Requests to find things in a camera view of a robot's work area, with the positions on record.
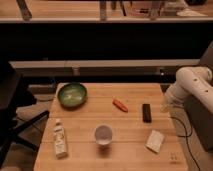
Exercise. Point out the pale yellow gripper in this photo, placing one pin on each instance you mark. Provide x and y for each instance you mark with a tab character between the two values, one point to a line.
165	107

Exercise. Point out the black eraser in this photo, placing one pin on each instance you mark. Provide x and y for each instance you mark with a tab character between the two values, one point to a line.
146	113

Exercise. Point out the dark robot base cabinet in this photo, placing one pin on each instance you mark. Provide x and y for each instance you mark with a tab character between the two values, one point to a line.
198	114

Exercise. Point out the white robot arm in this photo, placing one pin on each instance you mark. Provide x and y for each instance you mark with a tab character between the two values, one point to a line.
190	81

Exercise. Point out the white sponge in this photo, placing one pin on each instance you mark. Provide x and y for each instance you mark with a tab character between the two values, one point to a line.
155	141

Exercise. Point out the orange carrot toy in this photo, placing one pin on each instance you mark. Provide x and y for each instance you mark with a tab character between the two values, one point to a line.
119	105

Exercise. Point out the white paper cup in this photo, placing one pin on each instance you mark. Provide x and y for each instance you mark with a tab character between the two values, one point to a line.
103	135

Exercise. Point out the green bowl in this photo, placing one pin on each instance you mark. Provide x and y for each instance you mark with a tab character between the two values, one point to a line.
72	95

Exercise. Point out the white plastic bottle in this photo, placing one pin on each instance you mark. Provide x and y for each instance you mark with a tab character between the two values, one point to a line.
60	146

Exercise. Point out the black office chair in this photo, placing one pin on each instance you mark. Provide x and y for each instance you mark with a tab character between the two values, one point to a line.
14	93

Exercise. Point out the grey metal rail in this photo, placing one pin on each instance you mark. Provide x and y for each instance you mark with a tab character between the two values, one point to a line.
97	67

